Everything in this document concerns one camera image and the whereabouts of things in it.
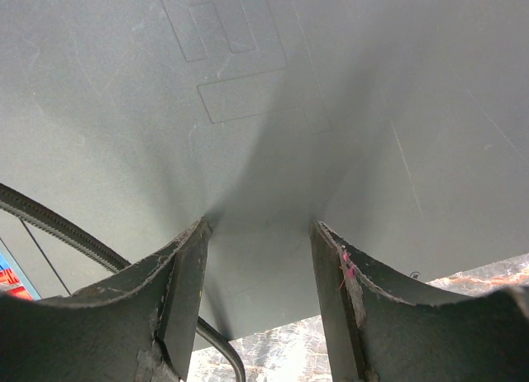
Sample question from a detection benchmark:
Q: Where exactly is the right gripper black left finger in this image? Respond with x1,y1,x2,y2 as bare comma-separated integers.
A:
1,220,211,381

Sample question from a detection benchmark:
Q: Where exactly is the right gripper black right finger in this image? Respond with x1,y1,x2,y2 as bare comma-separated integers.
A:
310,221,528,381

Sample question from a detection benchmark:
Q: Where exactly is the black network cable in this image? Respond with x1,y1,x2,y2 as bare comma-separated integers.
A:
0,182,245,382

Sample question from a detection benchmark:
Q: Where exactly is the dark grey network switch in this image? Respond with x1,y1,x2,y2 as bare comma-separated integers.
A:
1,0,528,338

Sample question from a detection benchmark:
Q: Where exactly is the blue network cable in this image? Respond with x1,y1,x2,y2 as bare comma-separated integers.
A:
0,249,17,286

